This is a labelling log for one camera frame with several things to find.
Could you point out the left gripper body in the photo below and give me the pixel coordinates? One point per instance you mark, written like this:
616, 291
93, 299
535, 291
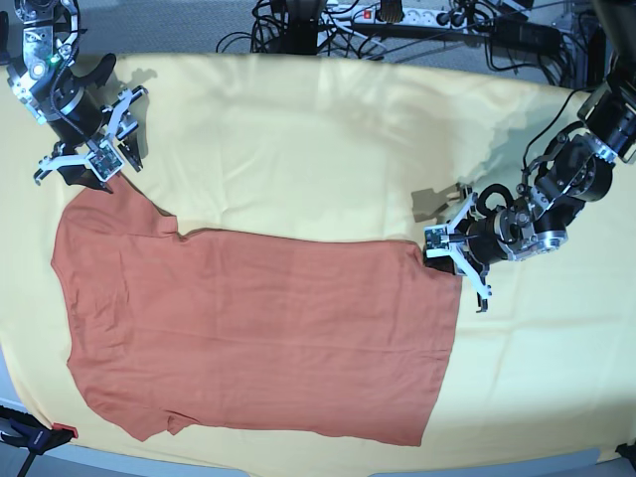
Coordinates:
492, 240

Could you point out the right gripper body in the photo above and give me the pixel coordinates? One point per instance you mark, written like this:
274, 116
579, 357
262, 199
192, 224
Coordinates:
77, 116

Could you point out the orange T-shirt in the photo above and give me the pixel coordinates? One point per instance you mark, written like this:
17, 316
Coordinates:
244, 331

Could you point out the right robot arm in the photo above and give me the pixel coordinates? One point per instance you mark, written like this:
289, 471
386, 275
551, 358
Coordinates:
94, 141

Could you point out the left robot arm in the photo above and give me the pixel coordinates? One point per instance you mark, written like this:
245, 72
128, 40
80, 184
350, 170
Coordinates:
576, 169

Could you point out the yellow tablecloth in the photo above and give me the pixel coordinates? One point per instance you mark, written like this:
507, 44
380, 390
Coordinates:
332, 150

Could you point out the black power adapter box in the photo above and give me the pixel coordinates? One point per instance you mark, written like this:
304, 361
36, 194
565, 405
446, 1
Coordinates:
525, 37

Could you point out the white power strip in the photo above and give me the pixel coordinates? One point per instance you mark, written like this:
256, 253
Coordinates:
414, 21

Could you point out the black clamp right corner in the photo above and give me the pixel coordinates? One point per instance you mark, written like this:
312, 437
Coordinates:
628, 452

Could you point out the blue red table clamp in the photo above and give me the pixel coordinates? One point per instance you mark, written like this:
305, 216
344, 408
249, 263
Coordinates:
23, 431

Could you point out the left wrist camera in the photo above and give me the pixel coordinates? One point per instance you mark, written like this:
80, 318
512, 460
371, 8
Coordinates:
436, 242

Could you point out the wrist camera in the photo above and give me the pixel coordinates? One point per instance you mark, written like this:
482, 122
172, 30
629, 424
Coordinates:
436, 242
105, 162

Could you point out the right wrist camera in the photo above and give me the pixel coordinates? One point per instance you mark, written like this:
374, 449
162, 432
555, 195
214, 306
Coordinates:
105, 162

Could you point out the black stand post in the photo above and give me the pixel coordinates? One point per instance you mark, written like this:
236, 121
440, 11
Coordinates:
301, 33

